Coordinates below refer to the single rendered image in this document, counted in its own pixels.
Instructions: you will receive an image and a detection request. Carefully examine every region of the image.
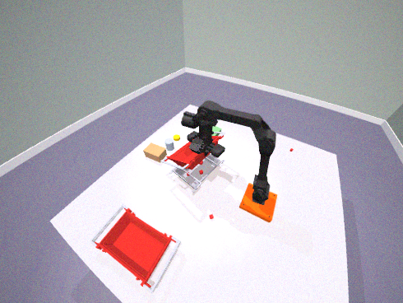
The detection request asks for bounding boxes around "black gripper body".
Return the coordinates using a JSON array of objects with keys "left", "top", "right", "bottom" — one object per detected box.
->
[{"left": 187, "top": 131, "right": 225, "bottom": 158}]

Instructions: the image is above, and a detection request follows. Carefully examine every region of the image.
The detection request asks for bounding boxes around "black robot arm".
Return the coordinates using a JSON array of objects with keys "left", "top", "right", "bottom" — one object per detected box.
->
[{"left": 181, "top": 100, "right": 276, "bottom": 205}]

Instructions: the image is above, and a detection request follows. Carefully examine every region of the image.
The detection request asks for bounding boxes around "green rectangular block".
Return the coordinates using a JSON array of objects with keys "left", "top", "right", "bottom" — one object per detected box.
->
[{"left": 212, "top": 126, "right": 222, "bottom": 136}]

